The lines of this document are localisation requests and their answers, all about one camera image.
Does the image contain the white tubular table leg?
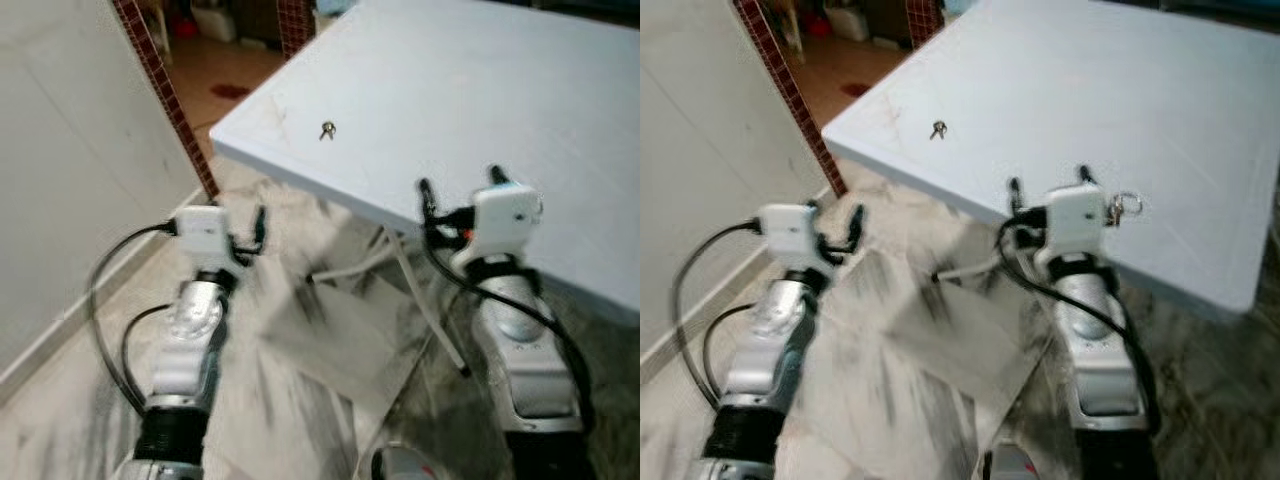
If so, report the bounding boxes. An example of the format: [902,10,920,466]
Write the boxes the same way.
[305,250,396,286]
[385,228,471,379]
[932,255,1011,283]

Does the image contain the white folding table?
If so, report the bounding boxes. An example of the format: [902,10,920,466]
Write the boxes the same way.
[822,0,1280,321]
[210,0,641,326]

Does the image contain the white plastic container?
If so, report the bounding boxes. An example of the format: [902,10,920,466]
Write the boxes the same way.
[190,5,241,43]
[825,5,871,43]

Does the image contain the red mosaic tile column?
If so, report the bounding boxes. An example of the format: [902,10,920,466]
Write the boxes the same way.
[275,0,319,61]
[905,0,946,51]

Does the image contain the grey robot right leg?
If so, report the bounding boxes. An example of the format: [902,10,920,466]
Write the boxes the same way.
[370,443,446,480]
[985,443,1046,480]

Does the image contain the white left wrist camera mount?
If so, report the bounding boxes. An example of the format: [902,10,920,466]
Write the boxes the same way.
[175,205,246,276]
[757,203,829,273]

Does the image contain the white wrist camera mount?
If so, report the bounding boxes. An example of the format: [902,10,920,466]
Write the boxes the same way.
[757,203,829,273]
[465,185,543,263]
[175,205,246,276]
[1040,185,1109,256]

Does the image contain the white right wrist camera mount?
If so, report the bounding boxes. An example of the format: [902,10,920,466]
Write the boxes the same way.
[465,185,543,263]
[1040,185,1109,256]

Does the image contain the red mosaic tile wall strip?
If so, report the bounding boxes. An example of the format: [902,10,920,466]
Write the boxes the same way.
[730,0,849,198]

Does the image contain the short black left arm cable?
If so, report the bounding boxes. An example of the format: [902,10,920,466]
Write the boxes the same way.
[120,303,176,391]
[702,303,761,386]

